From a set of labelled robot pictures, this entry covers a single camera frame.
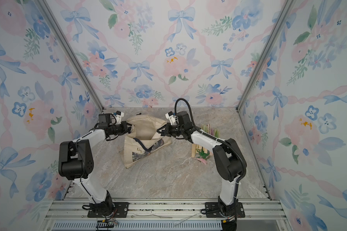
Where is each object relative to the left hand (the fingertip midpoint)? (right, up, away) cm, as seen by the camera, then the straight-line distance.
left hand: (135, 125), depth 95 cm
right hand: (+17, -3, -10) cm, 20 cm away
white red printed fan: (+38, -16, +1) cm, 42 cm away
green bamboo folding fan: (+56, -5, +8) cm, 57 cm away
